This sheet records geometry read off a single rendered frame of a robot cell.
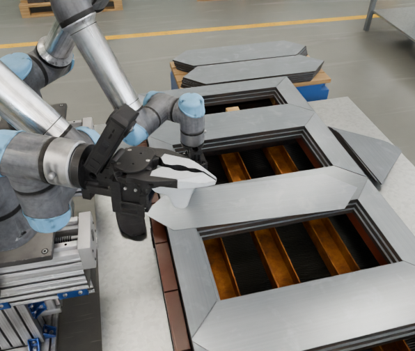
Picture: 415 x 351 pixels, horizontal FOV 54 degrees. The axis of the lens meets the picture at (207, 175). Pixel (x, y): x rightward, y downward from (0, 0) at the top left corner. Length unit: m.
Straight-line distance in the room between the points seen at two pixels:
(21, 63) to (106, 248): 0.67
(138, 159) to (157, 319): 0.81
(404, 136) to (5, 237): 2.95
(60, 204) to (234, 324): 0.58
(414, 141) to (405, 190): 1.71
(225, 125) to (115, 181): 1.16
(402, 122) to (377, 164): 1.87
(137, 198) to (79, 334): 1.35
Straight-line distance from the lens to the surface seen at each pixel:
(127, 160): 0.61
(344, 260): 1.53
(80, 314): 1.96
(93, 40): 1.12
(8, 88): 0.81
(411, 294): 1.28
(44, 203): 0.73
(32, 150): 0.67
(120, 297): 1.40
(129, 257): 1.49
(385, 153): 1.85
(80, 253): 1.15
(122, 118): 0.56
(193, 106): 1.18
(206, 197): 1.39
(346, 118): 2.09
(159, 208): 1.37
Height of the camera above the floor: 1.85
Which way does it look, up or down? 42 degrees down
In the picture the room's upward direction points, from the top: straight up
